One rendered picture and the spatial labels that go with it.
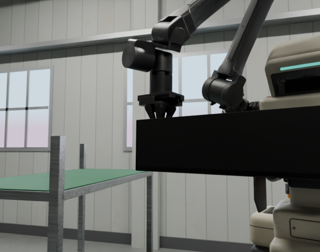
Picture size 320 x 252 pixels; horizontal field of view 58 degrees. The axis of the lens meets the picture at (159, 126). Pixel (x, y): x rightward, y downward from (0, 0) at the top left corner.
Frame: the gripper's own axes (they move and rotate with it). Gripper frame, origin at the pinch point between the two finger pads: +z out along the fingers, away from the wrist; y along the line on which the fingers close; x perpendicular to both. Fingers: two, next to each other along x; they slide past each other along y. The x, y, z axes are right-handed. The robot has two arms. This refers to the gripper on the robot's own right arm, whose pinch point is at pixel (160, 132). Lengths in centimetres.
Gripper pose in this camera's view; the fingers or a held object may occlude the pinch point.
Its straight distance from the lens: 71.4
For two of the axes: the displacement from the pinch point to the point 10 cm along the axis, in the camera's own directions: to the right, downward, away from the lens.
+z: -0.1, 10.0, -0.9
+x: 5.8, 0.8, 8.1
